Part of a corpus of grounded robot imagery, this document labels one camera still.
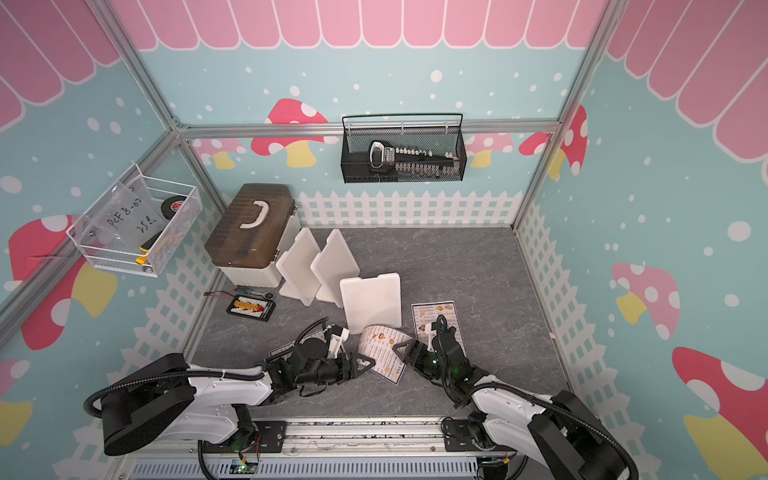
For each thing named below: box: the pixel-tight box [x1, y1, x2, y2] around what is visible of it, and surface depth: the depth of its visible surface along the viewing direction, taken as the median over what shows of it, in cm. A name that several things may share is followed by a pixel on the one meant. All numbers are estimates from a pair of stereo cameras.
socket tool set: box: [369, 141, 458, 177], surface depth 91 cm
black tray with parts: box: [226, 294, 276, 322], surface depth 99 cm
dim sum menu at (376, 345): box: [358, 325, 413, 385], surface depth 83 cm
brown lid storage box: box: [204, 183, 301, 289], surface depth 101 cm
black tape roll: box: [161, 195, 187, 220], surface depth 81 cm
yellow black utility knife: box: [135, 229, 165, 265], surface depth 65 cm
